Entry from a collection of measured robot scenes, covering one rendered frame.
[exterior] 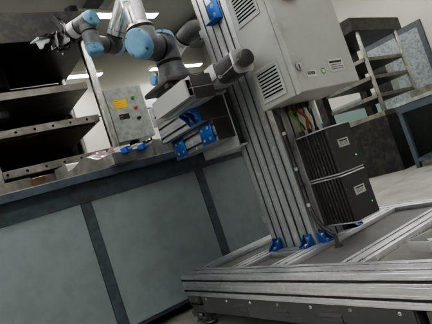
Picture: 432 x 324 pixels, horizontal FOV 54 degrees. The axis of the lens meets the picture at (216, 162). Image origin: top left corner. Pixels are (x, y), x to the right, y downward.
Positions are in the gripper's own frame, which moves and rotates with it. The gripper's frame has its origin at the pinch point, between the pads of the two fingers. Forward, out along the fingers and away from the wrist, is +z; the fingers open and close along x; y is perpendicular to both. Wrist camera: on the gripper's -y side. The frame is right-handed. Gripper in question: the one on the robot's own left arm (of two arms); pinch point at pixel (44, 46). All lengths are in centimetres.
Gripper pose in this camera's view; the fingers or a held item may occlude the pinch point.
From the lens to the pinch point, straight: 229.4
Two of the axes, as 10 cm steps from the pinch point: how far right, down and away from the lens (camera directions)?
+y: 2.5, 9.5, -1.7
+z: -8.2, 3.0, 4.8
